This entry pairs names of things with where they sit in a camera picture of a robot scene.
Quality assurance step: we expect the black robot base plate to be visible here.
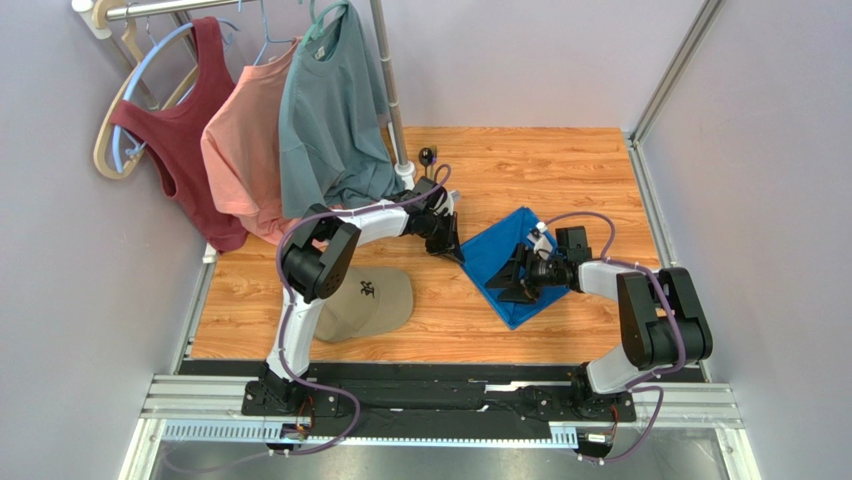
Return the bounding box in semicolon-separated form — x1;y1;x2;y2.
241;380;637;422

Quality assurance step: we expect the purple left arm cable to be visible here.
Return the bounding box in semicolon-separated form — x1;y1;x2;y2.
274;163;454;457

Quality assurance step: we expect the pink t-shirt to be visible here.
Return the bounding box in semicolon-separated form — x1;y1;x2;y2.
199;39;391;248

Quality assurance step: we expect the teal clothes hanger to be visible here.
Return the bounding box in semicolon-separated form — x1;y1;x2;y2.
301;0;351;45

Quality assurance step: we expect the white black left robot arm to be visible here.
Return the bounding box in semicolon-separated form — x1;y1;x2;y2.
266;177;465;385

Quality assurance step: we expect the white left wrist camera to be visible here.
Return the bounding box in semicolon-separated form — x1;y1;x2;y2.
443;190;461;214

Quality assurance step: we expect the maroon tank top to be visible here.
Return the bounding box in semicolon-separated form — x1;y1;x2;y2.
110;16;248;253

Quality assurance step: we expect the metal clothes rack pole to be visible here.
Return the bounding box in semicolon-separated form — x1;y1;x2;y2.
71;0;412;163

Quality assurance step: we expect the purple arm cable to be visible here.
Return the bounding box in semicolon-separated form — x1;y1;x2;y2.
542;211;688;465
274;163;454;457

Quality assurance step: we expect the wooden clothes hanger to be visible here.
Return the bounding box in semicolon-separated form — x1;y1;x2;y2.
74;1;198;180

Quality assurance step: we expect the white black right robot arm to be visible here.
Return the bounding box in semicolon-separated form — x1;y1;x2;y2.
485;223;713;395

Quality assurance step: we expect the teal t-shirt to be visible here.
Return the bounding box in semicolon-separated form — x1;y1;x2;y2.
278;1;405;219

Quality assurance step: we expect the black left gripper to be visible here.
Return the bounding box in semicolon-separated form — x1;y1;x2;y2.
418;212;465;265

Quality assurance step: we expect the white clothes rack foot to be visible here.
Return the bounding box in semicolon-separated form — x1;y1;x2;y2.
394;161;418;190

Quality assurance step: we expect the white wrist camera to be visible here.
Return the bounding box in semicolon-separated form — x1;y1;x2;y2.
443;190;461;214
527;221;553;260

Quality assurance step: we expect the light blue clothes hanger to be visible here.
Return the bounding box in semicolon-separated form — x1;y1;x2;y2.
96;22;200;180

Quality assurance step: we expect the beige baseball cap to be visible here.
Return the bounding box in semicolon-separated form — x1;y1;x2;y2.
314;267;414;343

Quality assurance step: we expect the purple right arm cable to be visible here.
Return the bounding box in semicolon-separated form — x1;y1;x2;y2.
542;211;688;465

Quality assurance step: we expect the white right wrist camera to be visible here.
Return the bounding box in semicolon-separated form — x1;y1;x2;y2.
527;221;553;260

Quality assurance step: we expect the aluminium frame rail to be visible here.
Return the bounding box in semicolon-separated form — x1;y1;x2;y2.
120;375;760;479

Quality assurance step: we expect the blue cloth napkin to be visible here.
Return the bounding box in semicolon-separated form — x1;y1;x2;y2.
461;207;569;330

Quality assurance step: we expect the black spoon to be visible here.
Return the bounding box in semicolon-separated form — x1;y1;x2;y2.
418;147;436;180

